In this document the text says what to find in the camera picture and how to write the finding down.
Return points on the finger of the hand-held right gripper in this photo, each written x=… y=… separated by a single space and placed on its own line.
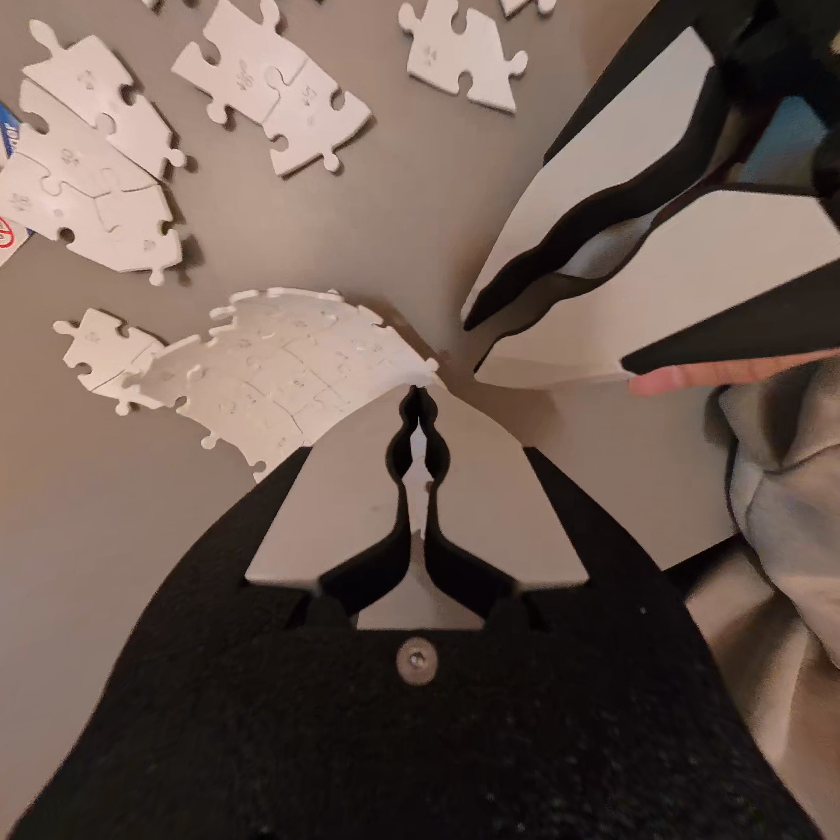
x=577 y=177
x=689 y=282

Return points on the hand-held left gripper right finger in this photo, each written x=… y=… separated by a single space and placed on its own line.
x=505 y=505

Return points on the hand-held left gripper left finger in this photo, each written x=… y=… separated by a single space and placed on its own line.
x=341 y=499

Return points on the curved white puzzle ball shell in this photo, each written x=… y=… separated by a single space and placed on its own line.
x=275 y=374

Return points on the small white two-piece puzzle section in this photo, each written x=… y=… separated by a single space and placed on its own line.
x=98 y=348

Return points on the white three-piece puzzle section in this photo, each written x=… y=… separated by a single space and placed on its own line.
x=65 y=170

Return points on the person's right hand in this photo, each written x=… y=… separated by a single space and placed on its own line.
x=676 y=382

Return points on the printed paper leaflet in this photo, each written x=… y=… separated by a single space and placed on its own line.
x=8 y=239

